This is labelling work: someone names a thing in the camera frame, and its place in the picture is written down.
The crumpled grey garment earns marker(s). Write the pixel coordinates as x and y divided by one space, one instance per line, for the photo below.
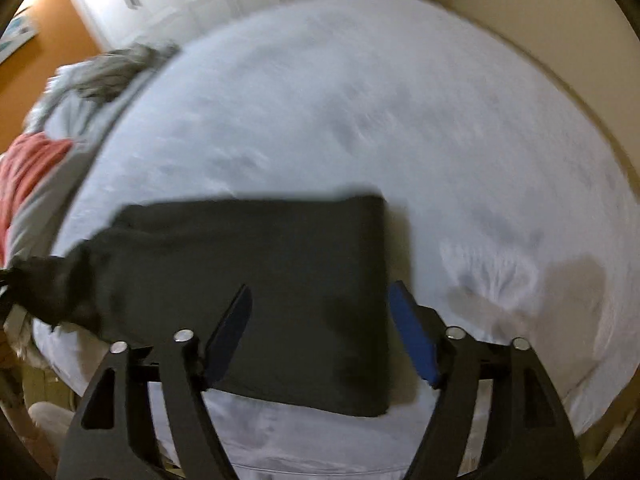
117 70

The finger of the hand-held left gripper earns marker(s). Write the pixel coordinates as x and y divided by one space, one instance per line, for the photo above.
45 285

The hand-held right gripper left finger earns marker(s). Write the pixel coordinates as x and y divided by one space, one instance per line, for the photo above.
230 335

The light grey duvet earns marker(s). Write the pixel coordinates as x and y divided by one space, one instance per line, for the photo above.
70 125

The feather wall picture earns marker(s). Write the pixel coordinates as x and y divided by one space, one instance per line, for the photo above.
17 35

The bed with butterfly print sheet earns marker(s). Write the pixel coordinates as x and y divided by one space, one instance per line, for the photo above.
350 110

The beige cloth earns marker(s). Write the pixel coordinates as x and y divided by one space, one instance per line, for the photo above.
47 425

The orange pink blanket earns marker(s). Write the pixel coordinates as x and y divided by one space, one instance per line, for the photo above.
30 170

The dark grey pants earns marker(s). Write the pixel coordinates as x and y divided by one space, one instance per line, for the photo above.
275 285

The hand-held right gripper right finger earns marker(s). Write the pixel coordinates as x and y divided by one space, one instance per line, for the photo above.
415 335

